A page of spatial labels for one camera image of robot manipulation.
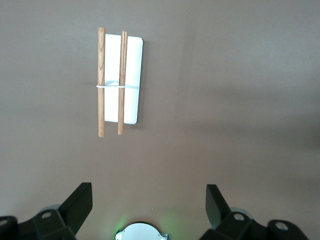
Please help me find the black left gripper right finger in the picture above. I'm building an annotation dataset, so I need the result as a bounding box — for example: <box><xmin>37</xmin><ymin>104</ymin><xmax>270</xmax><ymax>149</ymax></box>
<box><xmin>205</xmin><ymin>184</ymin><xmax>272</xmax><ymax>240</ymax></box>

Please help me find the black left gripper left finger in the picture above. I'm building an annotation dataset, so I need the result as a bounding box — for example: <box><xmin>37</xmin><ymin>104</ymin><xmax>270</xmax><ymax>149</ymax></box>
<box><xmin>32</xmin><ymin>182</ymin><xmax>94</xmax><ymax>240</ymax></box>

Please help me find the white towel rack base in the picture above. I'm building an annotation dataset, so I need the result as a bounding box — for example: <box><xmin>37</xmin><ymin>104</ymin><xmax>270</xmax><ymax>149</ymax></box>
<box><xmin>103</xmin><ymin>33</ymin><xmax>144</xmax><ymax>125</ymax></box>

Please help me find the brown table cover mat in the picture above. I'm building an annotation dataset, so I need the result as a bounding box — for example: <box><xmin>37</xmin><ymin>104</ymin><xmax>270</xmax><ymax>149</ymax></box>
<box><xmin>0</xmin><ymin>0</ymin><xmax>320</xmax><ymax>240</ymax></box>

